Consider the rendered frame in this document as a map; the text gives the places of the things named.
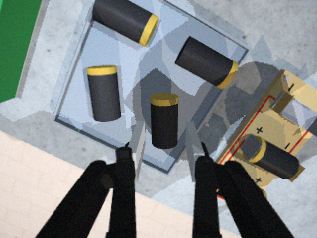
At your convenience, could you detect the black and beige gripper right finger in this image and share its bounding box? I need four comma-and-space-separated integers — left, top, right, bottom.
185, 121, 294, 238

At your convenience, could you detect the green open-top box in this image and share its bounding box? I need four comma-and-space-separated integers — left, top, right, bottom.
0, 0, 44, 103

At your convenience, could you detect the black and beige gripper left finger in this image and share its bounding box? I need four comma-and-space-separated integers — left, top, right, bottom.
35, 121, 146, 238

